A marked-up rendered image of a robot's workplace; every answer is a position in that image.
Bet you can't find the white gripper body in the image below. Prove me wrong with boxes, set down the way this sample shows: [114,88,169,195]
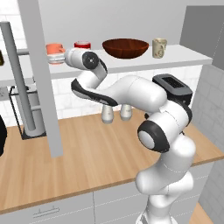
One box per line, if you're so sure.
[47,53,67,66]

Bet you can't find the grey open cabinet door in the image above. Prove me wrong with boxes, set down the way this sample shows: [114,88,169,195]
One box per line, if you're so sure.
[17,0,64,158]

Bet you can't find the white cabinet shelf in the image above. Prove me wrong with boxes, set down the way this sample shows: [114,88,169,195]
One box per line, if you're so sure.
[0,43,214,88]

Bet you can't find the orange cup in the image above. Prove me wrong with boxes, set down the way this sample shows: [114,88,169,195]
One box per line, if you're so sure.
[45,43,67,57]

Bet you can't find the dark brown wooden bowl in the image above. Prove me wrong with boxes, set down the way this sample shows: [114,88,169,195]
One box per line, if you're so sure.
[101,38,150,60]

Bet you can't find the white shaker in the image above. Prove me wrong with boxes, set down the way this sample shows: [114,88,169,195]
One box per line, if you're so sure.
[101,104,116,125]
[119,102,133,122]

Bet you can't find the black rounded object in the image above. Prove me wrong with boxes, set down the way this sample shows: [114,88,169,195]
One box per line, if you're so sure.
[0,115,8,158]

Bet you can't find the beige patterned mug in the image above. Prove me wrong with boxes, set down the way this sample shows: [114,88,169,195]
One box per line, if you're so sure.
[151,38,168,60]

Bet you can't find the black toaster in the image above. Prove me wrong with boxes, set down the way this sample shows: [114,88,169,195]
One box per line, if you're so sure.
[151,73,193,109]

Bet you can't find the grey drawer front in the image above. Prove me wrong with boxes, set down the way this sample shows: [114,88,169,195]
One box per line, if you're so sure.
[0,191,95,224]

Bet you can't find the grey bar door handle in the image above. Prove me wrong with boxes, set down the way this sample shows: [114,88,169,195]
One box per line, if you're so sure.
[0,21,38,133]

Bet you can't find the black wire stand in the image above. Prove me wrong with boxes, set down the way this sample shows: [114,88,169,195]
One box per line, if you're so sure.
[8,84,48,140]

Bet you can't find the grey drawer handle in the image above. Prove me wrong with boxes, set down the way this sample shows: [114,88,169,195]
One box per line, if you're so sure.
[31,206,61,220]

